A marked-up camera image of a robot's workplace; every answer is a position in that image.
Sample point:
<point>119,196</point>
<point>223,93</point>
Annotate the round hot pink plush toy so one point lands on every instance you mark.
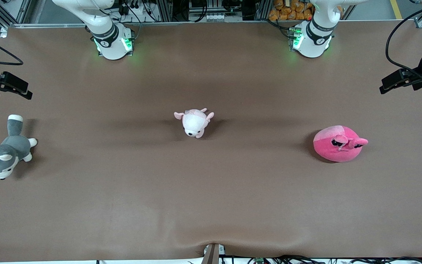
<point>333,148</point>

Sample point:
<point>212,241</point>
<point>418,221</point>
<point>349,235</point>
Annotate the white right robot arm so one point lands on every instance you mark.
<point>112,44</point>

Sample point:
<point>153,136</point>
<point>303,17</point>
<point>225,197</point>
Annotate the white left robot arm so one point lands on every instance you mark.
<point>313,40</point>

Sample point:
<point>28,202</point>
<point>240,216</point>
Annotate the grey white husky plush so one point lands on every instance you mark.
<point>11,148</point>

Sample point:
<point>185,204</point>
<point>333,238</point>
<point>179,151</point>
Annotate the pile of orange snack packs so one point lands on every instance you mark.
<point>291,11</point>

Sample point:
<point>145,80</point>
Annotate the white power strip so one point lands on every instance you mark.
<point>214,17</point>

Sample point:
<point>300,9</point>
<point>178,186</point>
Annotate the pale pink white plush animal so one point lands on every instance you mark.
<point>192,123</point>

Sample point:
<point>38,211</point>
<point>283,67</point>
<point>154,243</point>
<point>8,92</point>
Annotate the aluminium table edge rail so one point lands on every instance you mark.
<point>196,24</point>

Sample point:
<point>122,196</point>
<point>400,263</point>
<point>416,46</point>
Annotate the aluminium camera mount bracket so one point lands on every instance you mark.
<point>211,255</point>

